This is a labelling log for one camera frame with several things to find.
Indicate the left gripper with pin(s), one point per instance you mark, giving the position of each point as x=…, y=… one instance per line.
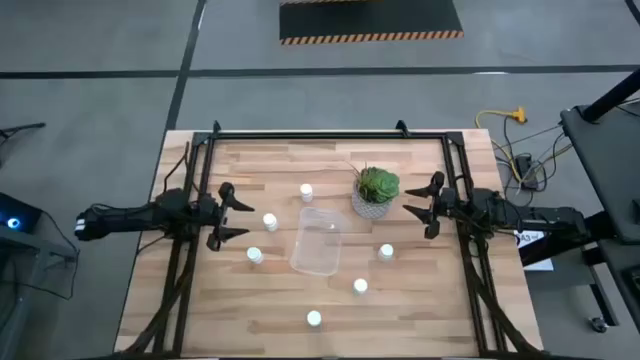
x=211, y=215

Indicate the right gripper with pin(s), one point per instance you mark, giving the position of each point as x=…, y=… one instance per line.
x=454, y=207

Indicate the white pill bottle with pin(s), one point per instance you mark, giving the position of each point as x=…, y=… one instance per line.
x=270, y=221
x=385, y=252
x=254, y=255
x=314, y=318
x=306, y=192
x=360, y=286

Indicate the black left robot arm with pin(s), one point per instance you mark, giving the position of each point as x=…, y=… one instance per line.
x=125, y=220

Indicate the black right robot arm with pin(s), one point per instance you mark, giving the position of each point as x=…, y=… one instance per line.
x=540, y=217

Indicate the succulent in patterned pot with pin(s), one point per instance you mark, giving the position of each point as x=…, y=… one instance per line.
x=375, y=189

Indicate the clear plastic container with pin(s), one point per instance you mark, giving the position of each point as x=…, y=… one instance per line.
x=320, y=250

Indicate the black power strip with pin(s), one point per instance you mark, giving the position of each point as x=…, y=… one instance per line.
x=525, y=167

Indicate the white paper sheet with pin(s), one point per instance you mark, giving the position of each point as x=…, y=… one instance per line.
x=537, y=264

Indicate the black equipment cart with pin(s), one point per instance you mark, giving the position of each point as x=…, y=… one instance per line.
x=610, y=165

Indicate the black hazard-striped floor mat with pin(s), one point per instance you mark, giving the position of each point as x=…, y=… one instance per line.
x=370, y=17

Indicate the grey metal stand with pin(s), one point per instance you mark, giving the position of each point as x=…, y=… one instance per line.
x=30, y=250

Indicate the black caster wheel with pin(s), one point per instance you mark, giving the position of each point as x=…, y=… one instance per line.
x=598, y=325

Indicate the black device with blue light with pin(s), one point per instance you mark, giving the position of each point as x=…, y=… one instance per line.
x=20, y=215

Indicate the black tripod leg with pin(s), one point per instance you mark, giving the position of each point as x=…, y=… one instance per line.
x=25, y=128

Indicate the black aluminium table frame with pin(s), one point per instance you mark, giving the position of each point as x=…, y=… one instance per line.
x=325, y=135

